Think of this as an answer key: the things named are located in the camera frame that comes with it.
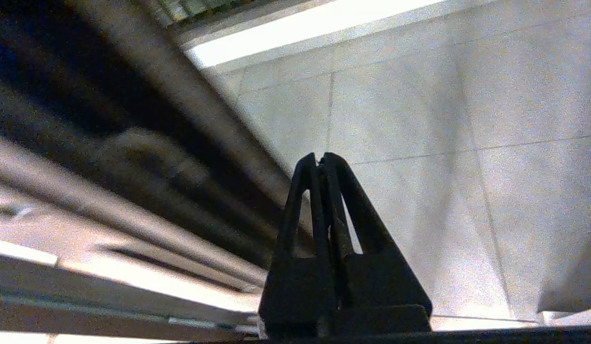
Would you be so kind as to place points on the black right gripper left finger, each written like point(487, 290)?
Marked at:
point(295, 286)

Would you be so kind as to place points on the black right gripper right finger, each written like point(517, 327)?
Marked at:
point(371, 282)

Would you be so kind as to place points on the brown framed sliding glass door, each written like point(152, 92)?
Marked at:
point(133, 143)

